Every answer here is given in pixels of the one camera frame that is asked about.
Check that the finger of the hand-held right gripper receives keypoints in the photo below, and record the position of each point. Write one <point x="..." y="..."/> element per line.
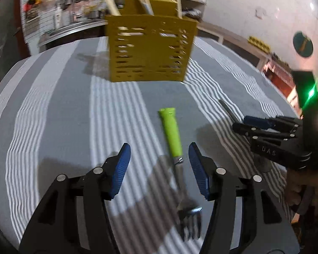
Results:
<point x="262" y="122"/>
<point x="265" y="135"/>

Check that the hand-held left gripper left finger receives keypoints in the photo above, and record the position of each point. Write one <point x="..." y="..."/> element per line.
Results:
<point x="122" y="166"/>

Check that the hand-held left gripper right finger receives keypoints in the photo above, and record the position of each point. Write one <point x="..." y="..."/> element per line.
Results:
<point x="198" y="172"/>

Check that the dark metal spoon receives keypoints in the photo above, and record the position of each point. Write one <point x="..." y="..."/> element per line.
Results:
<point x="228" y="109"/>

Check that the yellow perforated utensil holder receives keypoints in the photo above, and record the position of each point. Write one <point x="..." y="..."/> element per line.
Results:
<point x="148" y="21"/>

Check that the person's right hand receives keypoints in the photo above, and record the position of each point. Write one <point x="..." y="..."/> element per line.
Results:
<point x="294" y="191"/>

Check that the red box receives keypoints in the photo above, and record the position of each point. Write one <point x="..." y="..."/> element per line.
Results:
<point x="279" y="78"/>

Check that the yellow tray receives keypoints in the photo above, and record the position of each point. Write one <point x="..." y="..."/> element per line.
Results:
<point x="259" y="43"/>

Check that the grey white striped tablecloth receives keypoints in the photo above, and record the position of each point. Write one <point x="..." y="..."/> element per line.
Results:
<point x="55" y="111"/>

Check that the steel kitchen counter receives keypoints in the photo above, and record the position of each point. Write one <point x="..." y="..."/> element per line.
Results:
<point x="228" y="35"/>

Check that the steel sink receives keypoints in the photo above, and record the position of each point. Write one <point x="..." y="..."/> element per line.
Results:
<point x="74" y="29"/>

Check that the white bottle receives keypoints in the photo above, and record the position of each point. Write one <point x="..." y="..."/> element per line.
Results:
<point x="58" y="17"/>

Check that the round green wall plaque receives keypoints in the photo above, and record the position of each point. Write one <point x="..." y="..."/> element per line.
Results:
<point x="303" y="44"/>

